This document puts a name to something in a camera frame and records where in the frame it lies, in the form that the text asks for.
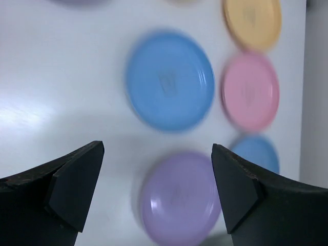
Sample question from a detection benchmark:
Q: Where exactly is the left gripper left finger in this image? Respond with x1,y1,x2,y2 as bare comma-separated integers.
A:
1,141,105,245

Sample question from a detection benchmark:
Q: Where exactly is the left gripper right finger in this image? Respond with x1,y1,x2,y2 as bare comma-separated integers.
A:
211,144,327,245

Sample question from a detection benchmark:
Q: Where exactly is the yellow plate back right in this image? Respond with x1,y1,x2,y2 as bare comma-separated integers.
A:
222,0,282,52

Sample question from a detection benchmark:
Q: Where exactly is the blue plate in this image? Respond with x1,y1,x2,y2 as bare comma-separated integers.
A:
230,135,280,174
125,29,215,132

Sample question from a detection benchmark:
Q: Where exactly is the pink plate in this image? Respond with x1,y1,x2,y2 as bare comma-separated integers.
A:
220,52,280,132

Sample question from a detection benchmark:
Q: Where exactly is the purple plate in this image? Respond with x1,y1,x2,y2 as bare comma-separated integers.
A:
53,0,106,7
139,151,221,245

